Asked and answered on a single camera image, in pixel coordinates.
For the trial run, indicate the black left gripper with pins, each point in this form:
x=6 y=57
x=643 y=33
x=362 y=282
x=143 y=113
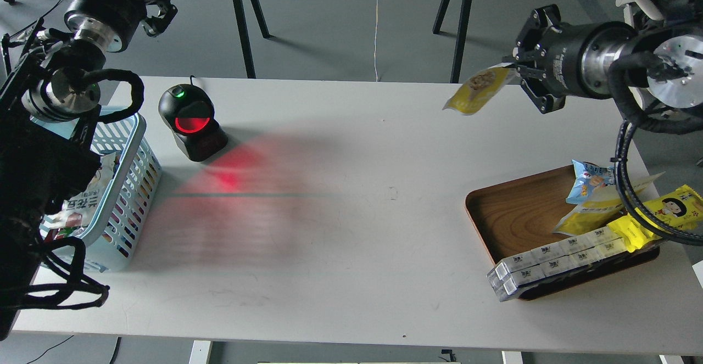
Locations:
x=119 y=19

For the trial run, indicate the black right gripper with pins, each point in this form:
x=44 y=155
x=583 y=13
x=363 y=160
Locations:
x=575 y=58

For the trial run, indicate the yellow white snack pouch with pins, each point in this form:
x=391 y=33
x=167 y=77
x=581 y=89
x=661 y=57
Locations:
x=477 y=91
x=600 y=205

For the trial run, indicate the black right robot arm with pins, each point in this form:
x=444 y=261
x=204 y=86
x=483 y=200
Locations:
x=653 y=76

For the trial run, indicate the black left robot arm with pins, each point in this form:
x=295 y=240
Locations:
x=52 y=102

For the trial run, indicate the blue snack bag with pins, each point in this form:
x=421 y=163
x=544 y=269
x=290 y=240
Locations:
x=588 y=177

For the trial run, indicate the snack packs in basket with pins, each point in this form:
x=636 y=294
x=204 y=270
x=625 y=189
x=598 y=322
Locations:
x=78 y=211

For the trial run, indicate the yellow cartoon snack bag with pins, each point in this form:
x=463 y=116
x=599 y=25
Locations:
x=681 y=209

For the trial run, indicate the long white snack box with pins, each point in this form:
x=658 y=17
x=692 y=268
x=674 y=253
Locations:
x=541 y=267

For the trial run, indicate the light blue plastic basket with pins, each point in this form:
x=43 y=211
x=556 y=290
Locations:
x=111 y=238

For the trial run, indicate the black background table legs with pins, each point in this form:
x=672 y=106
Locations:
x=356 y=40

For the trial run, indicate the black barcode scanner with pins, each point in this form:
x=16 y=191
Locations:
x=189 y=113

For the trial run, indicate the brown wooden tray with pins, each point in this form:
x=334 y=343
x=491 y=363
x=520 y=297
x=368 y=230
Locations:
x=518 y=216

